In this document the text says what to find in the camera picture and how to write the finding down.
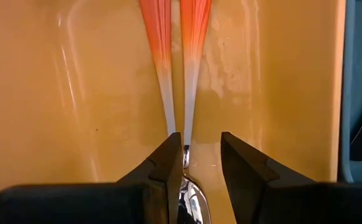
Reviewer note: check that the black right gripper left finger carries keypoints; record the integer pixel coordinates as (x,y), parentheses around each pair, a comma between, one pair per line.
(106,205)

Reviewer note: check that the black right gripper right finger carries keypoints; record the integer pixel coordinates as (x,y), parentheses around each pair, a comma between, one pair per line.
(293,205)

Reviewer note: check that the yellow plastic bin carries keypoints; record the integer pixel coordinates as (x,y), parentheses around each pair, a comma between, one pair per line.
(74,93)

